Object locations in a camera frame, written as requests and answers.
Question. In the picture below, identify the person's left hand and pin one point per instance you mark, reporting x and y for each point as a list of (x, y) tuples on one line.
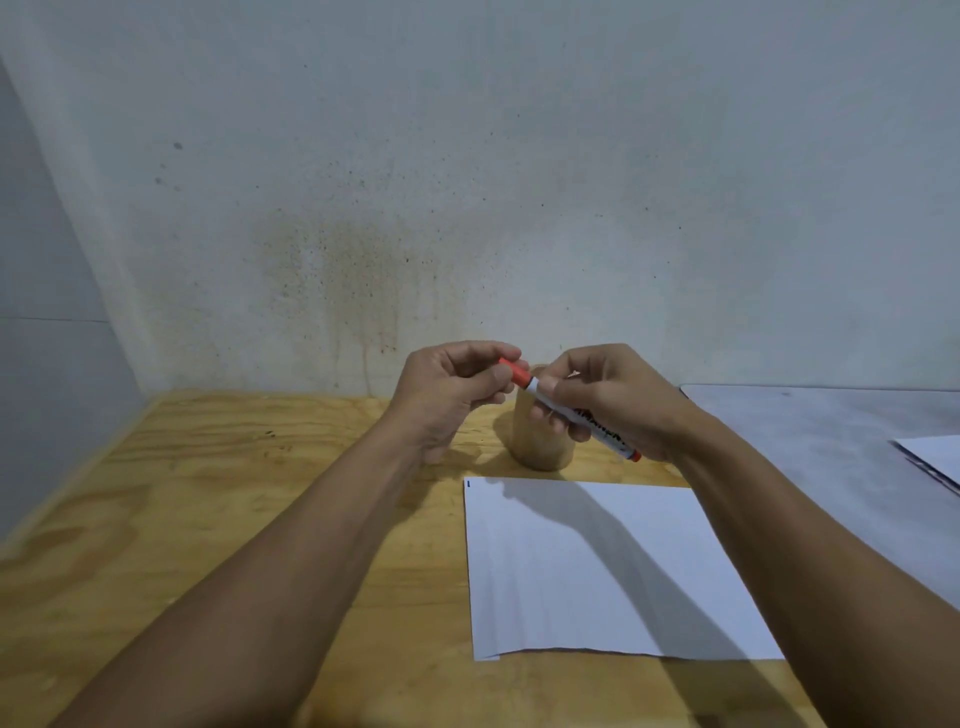
[(431, 390)]

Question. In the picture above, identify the person's right hand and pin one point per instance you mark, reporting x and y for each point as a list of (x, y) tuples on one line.
[(637, 405)]

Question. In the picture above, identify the person's right thumb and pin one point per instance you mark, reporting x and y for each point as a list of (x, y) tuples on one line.
[(559, 390)]

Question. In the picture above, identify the person's left thumb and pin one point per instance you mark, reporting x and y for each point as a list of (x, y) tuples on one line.
[(493, 381)]

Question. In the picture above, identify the red marker cap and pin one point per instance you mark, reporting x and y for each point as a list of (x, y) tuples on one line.
[(517, 373)]

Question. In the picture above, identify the white marker pen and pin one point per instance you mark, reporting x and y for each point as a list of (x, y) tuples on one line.
[(609, 439)]

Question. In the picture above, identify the person's left forearm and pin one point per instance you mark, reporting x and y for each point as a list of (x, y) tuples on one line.
[(285, 570)]

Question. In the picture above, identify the person's right forearm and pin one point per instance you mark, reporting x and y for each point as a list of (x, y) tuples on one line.
[(810, 592)]

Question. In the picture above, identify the wooden pen holder cup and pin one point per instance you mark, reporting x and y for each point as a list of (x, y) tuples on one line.
[(540, 452)]

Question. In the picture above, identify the white paper sheet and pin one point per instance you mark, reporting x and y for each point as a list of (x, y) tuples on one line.
[(570, 585)]

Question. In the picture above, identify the stack of white papers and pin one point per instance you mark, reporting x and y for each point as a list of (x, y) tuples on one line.
[(937, 454)]

